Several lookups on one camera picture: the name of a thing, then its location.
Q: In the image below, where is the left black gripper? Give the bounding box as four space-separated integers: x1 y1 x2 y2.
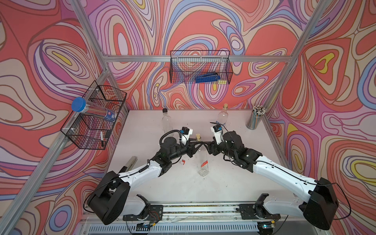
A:
167 139 203 163

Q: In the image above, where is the clear bottle red label cork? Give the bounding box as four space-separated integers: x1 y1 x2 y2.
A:
195 134 209 177

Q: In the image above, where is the clear bottle blue label cork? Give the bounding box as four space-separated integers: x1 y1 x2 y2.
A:
216 103 228 125

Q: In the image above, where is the clear bottle with black cap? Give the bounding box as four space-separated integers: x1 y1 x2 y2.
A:
162 108 173 133

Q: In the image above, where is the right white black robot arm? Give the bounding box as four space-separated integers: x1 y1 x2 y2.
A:
204 131 339 231

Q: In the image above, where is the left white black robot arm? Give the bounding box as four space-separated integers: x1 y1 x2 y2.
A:
87 137 203 225

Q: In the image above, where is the metal cup with pencils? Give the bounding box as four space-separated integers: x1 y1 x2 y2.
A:
246 105 266 130

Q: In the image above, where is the blue tool in basket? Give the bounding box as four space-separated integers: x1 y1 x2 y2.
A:
195 72 220 83

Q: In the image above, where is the grey black stapler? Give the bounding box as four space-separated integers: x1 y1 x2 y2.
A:
119 156 138 173

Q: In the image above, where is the black marker in basket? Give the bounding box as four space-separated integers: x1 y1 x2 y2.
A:
100 131 104 147

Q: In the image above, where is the clear tube with blue cap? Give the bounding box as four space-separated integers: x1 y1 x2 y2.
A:
71 97 117 122

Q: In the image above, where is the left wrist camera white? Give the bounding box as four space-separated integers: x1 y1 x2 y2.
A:
180 127 193 146

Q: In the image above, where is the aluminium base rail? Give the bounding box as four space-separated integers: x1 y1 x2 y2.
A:
98 197 303 225

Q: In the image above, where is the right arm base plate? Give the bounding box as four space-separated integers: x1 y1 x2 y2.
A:
236 204 281 221

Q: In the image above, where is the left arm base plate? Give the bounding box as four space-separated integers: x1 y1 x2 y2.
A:
122 205 164 222

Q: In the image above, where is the black wire basket back wall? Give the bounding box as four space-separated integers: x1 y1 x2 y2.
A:
169 49 233 84

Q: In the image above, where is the black wire basket wall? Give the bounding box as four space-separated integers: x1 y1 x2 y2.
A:
60 81 127 150
169 49 233 84

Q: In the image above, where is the black wire basket left wall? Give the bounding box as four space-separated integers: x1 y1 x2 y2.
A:
60 81 127 150

